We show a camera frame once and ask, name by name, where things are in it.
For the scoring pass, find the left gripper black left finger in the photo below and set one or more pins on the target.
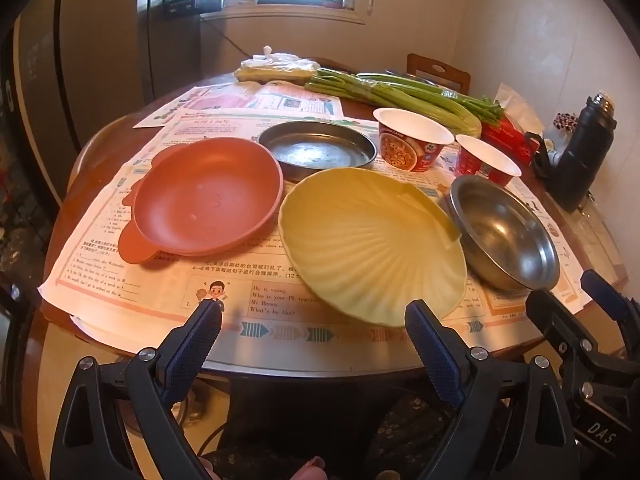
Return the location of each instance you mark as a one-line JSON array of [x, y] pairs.
[[91, 441]]

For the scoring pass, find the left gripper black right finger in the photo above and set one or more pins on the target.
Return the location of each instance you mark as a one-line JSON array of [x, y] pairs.
[[510, 419]]

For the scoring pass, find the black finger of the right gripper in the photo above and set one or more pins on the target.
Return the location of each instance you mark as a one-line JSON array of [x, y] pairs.
[[570, 338], [624, 311]]

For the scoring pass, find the stainless steel bowl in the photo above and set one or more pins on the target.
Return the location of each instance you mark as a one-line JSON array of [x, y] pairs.
[[504, 242]]

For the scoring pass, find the yellow shell-shaped plate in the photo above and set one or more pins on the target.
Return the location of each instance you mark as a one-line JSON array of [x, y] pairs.
[[368, 245]]

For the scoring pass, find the small red noodle cup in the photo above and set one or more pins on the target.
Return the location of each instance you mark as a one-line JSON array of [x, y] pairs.
[[478, 158]]

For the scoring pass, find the orange plastic plate with ears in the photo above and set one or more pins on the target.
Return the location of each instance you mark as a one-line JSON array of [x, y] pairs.
[[201, 198]]

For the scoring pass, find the large red noodle cup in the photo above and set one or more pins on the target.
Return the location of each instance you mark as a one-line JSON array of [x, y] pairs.
[[409, 141]]

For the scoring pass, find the round metal pan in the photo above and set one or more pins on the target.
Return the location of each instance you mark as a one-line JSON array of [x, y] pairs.
[[304, 147]]

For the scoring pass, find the person's hand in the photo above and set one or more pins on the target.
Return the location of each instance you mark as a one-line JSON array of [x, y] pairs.
[[310, 471]]

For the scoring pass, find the black thermos bottle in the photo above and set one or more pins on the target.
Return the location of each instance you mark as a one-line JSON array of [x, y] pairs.
[[568, 176]]

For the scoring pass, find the red tissue box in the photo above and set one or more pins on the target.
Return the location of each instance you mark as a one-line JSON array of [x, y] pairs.
[[511, 141]]

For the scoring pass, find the front newspaper sheet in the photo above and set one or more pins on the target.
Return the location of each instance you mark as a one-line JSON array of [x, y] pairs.
[[268, 307]]

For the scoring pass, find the newspaper sheet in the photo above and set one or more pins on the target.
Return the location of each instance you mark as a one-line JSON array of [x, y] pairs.
[[277, 96], [268, 307]]

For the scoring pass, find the celery bunch back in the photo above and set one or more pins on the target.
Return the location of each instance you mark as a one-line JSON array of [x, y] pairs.
[[482, 108]]

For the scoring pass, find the celery bunch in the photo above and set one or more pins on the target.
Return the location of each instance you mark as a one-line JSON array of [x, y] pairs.
[[482, 108], [431, 104]]

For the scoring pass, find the celery bunch front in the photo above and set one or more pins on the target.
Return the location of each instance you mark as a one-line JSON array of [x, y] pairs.
[[431, 104]]

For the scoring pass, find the curved wooden chair left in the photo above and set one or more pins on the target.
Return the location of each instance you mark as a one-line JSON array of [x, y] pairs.
[[102, 144]]

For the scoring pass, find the wooden chair back right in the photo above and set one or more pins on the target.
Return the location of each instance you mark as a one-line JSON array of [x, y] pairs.
[[438, 72]]

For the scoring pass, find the back newspaper sheet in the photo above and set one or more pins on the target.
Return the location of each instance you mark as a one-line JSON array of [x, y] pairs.
[[277, 96]]

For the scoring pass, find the plastic bag with yellow food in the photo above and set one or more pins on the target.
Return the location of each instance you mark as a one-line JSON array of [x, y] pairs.
[[272, 66]]

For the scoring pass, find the grey refrigerator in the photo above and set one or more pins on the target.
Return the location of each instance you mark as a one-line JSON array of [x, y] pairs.
[[69, 68]]

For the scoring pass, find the black box on shelf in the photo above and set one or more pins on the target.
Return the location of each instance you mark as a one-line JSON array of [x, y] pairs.
[[180, 8]]

